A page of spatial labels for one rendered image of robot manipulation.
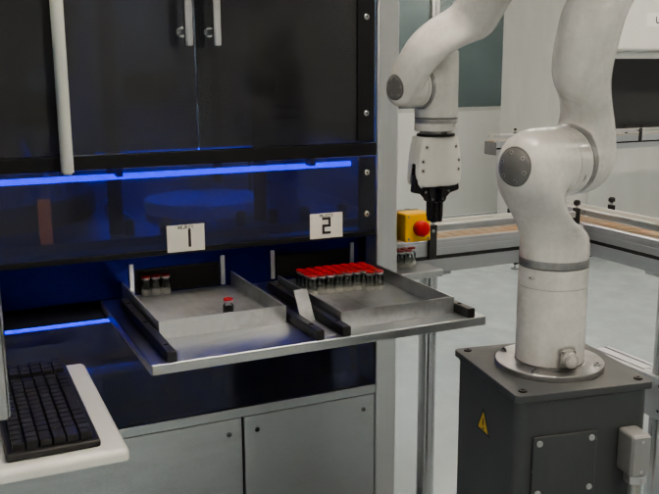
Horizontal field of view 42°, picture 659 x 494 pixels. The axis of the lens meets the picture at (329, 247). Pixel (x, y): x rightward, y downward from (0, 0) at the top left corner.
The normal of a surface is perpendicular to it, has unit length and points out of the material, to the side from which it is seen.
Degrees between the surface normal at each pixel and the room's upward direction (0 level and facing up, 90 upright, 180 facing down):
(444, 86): 89
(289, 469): 90
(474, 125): 90
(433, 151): 90
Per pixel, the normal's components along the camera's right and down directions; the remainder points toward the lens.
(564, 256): 0.07, 0.19
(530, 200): -0.52, 0.73
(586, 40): -0.30, 0.32
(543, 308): -0.46, 0.18
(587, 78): -0.06, 0.59
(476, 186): 0.42, 0.18
